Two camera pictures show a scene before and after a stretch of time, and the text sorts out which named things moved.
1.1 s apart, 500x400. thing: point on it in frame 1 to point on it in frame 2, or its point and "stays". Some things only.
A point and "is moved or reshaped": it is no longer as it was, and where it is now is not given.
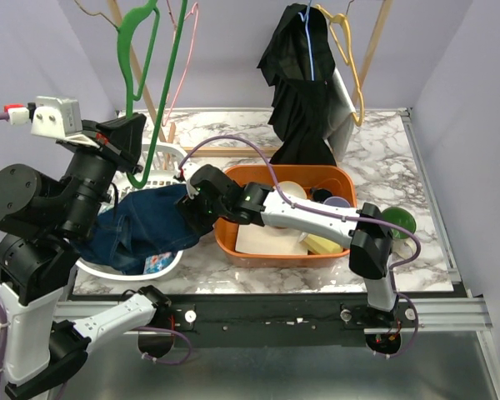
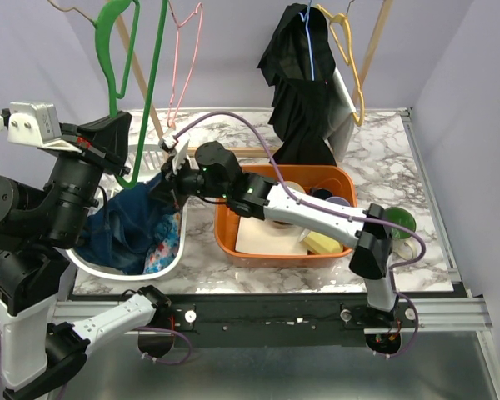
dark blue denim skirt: x=142 y=222 is moved or reshaped
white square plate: x=263 y=239 stays
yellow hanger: x=332 y=19 stays
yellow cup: x=321 y=245 stays
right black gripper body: x=207 y=214 to x=183 y=185
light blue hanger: x=305 y=20 stays
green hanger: x=153 y=127 to x=100 y=25
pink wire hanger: x=163 y=123 is moved or reshaped
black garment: x=297 y=61 stays
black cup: x=319 y=194 stays
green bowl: x=402 y=217 stays
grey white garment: x=341 y=121 stays
